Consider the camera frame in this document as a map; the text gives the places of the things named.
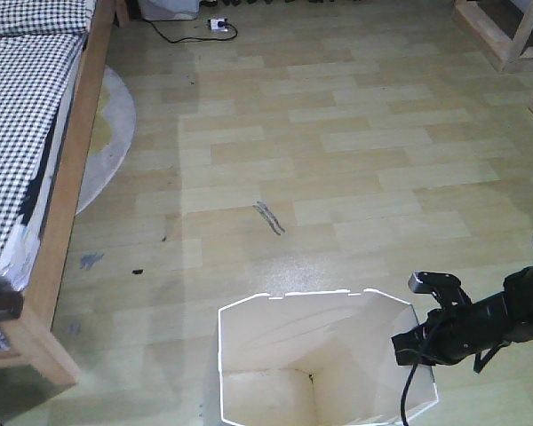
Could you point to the round grey rug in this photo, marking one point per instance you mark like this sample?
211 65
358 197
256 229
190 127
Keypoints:
112 133

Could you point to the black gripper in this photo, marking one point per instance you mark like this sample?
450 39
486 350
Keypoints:
454 339

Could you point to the wooden bed frame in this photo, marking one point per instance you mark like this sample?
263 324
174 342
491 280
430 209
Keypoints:
28 323

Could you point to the floor power outlet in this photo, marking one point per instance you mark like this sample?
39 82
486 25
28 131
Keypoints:
218 24

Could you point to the white curtain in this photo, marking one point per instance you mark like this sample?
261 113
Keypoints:
167 10

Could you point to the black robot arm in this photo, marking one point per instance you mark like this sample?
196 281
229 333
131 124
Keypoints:
510 312

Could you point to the wooden furniture frame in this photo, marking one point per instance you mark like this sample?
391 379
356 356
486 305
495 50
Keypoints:
506 53

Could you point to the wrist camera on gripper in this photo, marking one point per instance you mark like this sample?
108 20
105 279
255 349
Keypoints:
444 287

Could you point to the black white checkered bedding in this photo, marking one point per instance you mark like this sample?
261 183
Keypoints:
40 45

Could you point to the white plastic trash bin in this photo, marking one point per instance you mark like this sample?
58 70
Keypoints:
318 358

